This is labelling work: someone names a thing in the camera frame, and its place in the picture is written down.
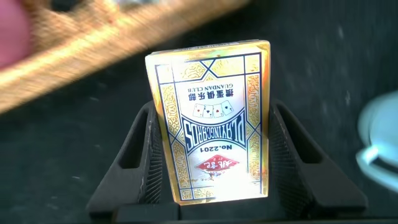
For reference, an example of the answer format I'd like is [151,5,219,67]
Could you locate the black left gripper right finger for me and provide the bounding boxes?
[267,98,369,218]

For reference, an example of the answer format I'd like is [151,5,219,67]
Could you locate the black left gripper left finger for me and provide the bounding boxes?
[86,100,164,218]

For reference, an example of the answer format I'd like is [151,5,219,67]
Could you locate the light blue mug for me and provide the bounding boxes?
[355,90,398,194]

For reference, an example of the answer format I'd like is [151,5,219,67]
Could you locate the cream gold-edged card box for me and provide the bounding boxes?
[144,39,271,206]

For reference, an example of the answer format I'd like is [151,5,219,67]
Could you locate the pink scoop pot with handle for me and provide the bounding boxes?
[0,0,32,69]

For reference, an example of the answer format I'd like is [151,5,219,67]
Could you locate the black table cloth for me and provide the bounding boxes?
[0,0,398,224]

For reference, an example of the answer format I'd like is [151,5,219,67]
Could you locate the wicker basket brown handles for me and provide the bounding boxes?
[0,0,249,114]

